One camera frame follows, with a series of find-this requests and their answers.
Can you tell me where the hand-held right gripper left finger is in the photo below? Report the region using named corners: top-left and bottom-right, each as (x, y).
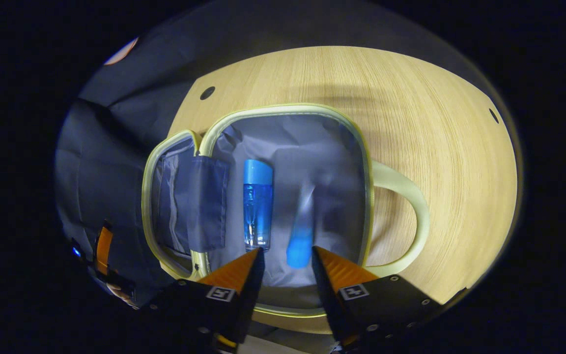
top-left (141, 247), bottom-right (266, 353)

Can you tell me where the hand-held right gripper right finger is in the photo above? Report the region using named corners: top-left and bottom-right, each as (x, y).
top-left (311, 245), bottom-right (444, 352)

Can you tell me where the blue squeeze tube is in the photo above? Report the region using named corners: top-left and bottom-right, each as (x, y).
top-left (286, 184), bottom-right (316, 269)

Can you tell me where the blue capped glass bottle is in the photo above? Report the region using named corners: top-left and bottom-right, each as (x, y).
top-left (242, 158), bottom-right (274, 252)

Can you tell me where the pale yellow suitcase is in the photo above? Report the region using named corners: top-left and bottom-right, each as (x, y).
top-left (141, 103), bottom-right (431, 319)

